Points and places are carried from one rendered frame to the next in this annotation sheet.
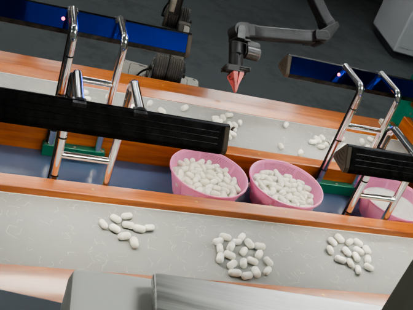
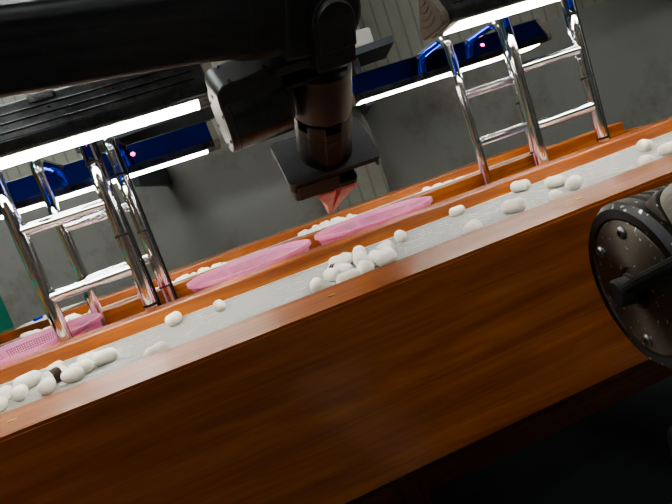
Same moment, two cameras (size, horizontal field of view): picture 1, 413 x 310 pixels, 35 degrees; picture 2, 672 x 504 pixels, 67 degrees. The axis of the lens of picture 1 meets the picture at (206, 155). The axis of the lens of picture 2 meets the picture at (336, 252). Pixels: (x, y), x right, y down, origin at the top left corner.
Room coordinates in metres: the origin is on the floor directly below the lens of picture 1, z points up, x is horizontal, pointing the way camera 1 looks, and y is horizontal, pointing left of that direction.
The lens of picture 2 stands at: (2.90, 0.09, 0.88)
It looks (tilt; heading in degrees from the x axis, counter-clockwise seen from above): 8 degrees down; 191
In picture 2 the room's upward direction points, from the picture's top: 19 degrees counter-clockwise
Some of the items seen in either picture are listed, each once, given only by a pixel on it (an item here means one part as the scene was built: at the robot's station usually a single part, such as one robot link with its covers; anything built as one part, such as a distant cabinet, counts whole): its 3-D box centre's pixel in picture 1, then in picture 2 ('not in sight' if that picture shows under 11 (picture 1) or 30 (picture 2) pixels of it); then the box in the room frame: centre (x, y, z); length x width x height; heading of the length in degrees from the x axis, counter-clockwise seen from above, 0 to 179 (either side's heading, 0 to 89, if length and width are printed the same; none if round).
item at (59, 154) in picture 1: (91, 157); (479, 117); (1.45, 0.29, 0.90); 0.20 x 0.19 x 0.45; 112
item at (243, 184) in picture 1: (205, 182); (378, 236); (1.79, -0.03, 0.72); 0.27 x 0.27 x 0.10
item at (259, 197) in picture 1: (281, 193); (257, 282); (1.90, -0.29, 0.72); 0.27 x 0.27 x 0.10
